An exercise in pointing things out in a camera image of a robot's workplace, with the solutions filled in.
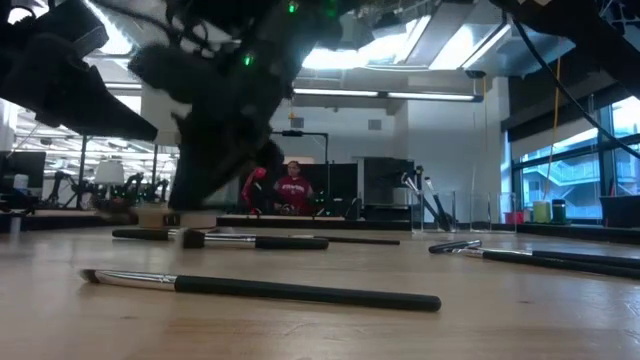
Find light green cup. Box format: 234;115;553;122
531;199;553;225

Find black computer monitor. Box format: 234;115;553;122
0;150;48;210

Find white-tipped makeup brush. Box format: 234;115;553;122
400;171;450;232

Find red box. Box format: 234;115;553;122
503;209;532;226

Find clear acrylic organizer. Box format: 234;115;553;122
408;189;517;234

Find black cabinet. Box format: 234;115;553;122
363;156;417;222

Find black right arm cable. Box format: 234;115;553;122
510;18;640;162

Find yellow hanging cable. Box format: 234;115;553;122
542;55;563;202

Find long ceiling light fixture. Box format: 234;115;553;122
292;87;485;104

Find black room partition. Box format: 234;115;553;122
238;160;360;220

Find white background table lamp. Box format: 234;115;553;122
93;159;126;201

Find black background rig stand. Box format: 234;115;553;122
74;134;91;210

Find black background camera stand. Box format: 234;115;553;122
272;128;331;201

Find thin black pen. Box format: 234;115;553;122
289;234;402;247

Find background robot arms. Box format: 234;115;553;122
105;172;170;206

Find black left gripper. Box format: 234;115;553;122
0;0;158;142

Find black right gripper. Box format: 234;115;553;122
128;47;296;211

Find gray blurred post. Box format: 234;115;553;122
8;213;24;247

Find person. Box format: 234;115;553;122
272;159;316;217

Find black bin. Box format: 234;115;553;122
598;194;640;230

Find thin black makeup brush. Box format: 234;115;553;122
423;175;454;232

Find thick flat-top makeup brush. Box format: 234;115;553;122
181;229;330;251

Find fluffy powder makeup brush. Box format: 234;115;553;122
111;227;182;242

